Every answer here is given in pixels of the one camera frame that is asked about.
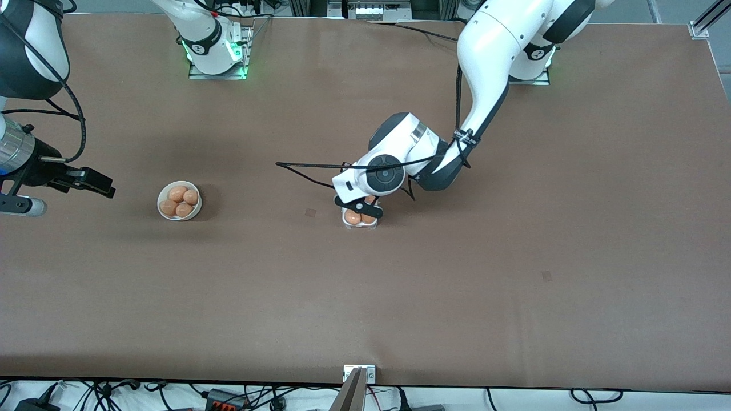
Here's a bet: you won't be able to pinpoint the white ceramic bowl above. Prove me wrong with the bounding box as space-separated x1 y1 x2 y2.
157 180 203 221

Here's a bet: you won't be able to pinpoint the grey camera mount beam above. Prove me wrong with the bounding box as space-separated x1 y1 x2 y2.
330 367 367 411

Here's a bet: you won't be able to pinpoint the black power adapter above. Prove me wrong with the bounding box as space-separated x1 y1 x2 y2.
14 398 61 411

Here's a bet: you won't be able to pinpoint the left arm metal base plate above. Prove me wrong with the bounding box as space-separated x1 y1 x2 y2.
507 60 551 86

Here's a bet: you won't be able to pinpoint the clear plastic egg carton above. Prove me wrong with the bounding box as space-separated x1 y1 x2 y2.
341 197 380 231

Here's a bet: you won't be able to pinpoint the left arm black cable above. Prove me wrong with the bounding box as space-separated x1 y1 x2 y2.
276 63 475 202

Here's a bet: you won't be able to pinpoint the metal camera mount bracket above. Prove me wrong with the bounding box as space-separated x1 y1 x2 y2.
343 365 377 384

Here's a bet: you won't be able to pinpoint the white power strip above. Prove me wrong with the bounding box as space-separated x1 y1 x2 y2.
347 0 396 21

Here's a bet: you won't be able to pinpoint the long black table cable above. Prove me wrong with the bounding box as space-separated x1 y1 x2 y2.
368 21 462 42

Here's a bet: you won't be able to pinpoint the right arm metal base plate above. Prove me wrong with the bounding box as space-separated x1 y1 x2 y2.
188 23 251 80

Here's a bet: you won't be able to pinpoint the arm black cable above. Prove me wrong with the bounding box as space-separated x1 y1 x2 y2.
276 63 475 202
0 0 86 163

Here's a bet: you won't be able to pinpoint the aluminium frame extrusion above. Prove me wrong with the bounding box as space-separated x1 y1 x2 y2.
690 0 731 39

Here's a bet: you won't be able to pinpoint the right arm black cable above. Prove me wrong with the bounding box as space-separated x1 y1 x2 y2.
0 0 86 163

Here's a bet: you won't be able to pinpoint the black power strip red switches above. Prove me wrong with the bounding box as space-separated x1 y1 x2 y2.
206 388 247 411

